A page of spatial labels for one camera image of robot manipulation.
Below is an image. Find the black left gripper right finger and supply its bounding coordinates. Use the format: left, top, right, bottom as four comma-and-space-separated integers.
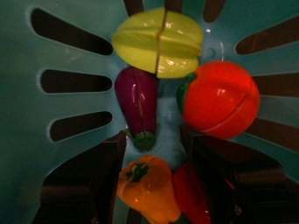
179, 124, 299, 224

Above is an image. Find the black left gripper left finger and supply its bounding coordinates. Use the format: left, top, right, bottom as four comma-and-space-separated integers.
32, 130, 128, 224

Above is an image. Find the purple toy eggplant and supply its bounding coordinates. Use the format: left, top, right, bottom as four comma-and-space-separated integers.
113, 66, 161, 152

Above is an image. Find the red toy chili pepper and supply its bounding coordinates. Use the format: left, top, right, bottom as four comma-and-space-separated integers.
172, 161, 213, 224

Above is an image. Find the orange toy bell pepper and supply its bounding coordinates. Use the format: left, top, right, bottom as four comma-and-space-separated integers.
116, 155, 183, 224

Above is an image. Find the teal plastic basket orange rim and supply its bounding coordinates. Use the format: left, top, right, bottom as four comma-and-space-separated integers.
0, 0, 299, 224

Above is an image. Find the orange toy tomato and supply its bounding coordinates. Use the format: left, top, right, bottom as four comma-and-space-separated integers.
175, 59, 262, 140

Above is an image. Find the yellow-green toy star fruit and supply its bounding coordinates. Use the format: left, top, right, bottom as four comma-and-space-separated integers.
111, 7, 205, 80

